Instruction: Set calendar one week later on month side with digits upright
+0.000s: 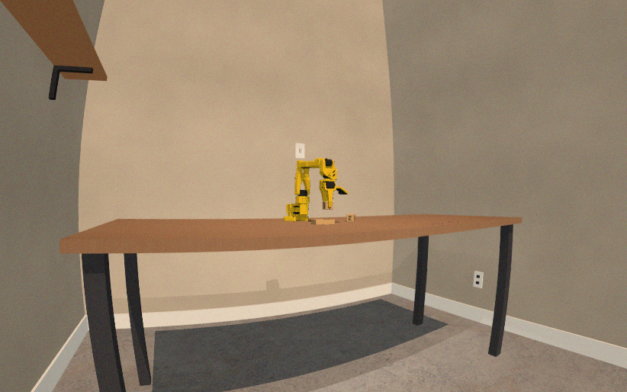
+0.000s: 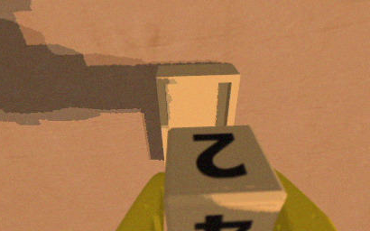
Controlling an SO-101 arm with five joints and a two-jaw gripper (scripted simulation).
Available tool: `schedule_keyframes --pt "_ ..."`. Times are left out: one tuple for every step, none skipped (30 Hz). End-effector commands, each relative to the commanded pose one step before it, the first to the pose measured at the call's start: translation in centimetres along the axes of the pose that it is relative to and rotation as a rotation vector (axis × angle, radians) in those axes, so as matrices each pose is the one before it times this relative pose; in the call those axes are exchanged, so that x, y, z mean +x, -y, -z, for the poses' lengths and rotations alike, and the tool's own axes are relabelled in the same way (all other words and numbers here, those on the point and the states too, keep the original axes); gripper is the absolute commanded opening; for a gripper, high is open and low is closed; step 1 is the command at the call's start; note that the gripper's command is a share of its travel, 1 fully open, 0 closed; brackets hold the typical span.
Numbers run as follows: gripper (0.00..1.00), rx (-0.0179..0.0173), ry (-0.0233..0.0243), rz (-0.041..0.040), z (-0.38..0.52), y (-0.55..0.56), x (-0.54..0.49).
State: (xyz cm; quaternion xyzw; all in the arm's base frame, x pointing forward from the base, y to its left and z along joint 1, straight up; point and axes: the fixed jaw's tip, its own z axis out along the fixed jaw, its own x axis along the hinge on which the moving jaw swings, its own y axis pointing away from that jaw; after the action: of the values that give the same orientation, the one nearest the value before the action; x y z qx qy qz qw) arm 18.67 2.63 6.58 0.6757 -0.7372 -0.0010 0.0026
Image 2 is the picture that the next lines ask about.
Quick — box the tan number cube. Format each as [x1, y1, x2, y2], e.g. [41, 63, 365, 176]
[163, 125, 287, 231]

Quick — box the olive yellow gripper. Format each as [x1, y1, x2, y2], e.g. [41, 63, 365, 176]
[116, 169, 337, 231]

